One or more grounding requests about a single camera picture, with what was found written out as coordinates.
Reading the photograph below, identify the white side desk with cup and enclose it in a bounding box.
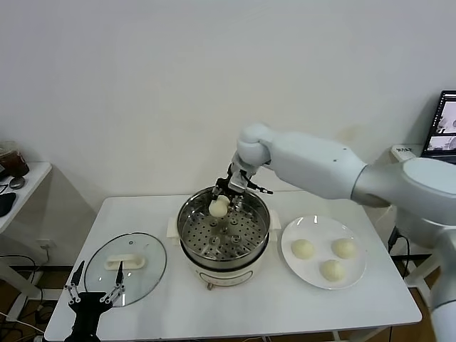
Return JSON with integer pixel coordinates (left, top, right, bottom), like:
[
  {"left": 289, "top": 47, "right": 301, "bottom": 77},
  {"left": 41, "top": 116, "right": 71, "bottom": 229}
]
[{"left": 0, "top": 162, "right": 53, "bottom": 321}]

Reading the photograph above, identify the dark grey open laptop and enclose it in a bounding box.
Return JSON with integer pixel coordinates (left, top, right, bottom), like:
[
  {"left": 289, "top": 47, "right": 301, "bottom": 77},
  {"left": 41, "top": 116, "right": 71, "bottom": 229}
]
[{"left": 421, "top": 90, "right": 456, "bottom": 160}]

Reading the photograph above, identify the white side desk with label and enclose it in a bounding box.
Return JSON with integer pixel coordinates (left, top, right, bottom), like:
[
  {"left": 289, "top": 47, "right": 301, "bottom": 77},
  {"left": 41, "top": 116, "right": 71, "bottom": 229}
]
[{"left": 390, "top": 144, "right": 442, "bottom": 309}]

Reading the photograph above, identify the white steamed baozi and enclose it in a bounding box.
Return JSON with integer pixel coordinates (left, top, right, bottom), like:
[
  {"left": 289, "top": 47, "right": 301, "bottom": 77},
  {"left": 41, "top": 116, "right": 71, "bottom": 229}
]
[
  {"left": 291, "top": 239, "right": 316, "bottom": 260},
  {"left": 319, "top": 259, "right": 347, "bottom": 282},
  {"left": 331, "top": 238, "right": 358, "bottom": 260},
  {"left": 208, "top": 195, "right": 230, "bottom": 218}
]

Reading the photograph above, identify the glass lid with white handle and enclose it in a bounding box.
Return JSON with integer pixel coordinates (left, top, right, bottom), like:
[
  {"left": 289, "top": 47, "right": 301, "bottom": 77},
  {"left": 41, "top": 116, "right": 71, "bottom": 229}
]
[{"left": 84, "top": 232, "right": 168, "bottom": 308}]

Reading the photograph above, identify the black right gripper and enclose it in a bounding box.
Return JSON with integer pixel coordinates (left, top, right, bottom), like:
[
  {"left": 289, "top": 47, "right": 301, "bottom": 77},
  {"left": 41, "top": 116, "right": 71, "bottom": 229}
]
[{"left": 212, "top": 165, "right": 256, "bottom": 214}]

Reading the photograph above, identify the white floor cable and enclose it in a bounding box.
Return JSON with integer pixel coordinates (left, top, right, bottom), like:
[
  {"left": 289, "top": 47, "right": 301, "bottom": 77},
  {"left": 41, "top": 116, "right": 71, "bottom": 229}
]
[{"left": 0, "top": 313, "right": 46, "bottom": 336}]

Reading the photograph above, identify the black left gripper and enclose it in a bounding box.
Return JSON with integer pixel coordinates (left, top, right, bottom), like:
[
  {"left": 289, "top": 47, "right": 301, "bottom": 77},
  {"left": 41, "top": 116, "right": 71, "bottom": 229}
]
[{"left": 63, "top": 260, "right": 125, "bottom": 334}]

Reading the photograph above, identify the white electric cooker pot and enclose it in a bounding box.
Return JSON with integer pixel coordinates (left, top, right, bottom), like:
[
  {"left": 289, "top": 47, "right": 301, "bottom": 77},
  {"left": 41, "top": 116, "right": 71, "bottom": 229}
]
[{"left": 166, "top": 209, "right": 281, "bottom": 291}]

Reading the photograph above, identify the plastic iced coffee cup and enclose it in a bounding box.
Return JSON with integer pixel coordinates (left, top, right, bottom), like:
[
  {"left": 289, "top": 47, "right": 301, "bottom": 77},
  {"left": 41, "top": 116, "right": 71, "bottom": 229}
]
[{"left": 0, "top": 141, "right": 31, "bottom": 179}]

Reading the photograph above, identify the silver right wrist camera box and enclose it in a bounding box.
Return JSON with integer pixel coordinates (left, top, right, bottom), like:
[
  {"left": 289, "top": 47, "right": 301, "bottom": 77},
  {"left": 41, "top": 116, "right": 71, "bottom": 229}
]
[{"left": 227, "top": 174, "right": 249, "bottom": 195}]

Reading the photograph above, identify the white round plate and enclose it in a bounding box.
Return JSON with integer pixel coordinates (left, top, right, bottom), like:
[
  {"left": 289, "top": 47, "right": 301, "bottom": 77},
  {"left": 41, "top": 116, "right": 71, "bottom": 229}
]
[{"left": 280, "top": 214, "right": 367, "bottom": 290}]

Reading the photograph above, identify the stainless steel steamer basket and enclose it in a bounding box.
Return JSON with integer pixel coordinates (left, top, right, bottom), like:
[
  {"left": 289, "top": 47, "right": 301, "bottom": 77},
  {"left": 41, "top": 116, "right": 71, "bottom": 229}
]
[{"left": 177, "top": 185, "right": 271, "bottom": 266}]

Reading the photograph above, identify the black floor cable loop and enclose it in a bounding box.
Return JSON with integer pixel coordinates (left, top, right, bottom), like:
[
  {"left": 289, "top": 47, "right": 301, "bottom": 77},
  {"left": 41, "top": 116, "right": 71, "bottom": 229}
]
[{"left": 0, "top": 254, "right": 38, "bottom": 284}]

